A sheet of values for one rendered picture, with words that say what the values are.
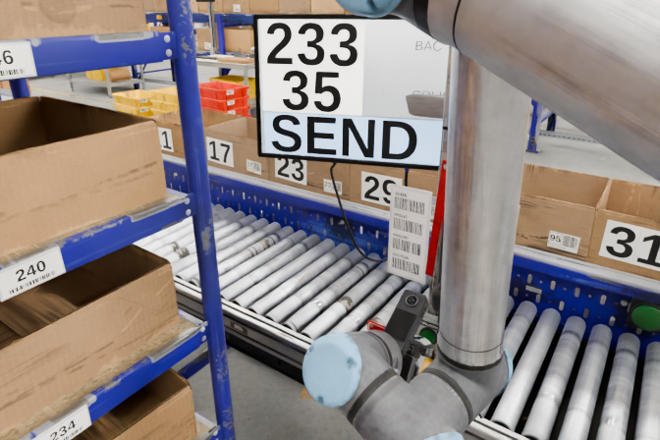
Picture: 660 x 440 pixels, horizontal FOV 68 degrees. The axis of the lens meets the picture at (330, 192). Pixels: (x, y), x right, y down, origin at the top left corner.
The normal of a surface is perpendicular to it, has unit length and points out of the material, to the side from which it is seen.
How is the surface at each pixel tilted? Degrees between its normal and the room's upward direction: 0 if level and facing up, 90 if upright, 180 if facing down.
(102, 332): 91
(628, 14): 67
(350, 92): 86
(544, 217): 91
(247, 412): 0
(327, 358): 58
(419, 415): 20
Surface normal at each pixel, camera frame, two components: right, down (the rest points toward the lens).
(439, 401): 0.18, -0.75
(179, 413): 0.79, 0.22
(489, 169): -0.15, 0.43
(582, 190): -0.58, 0.30
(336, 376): -0.55, -0.25
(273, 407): 0.00, -0.93
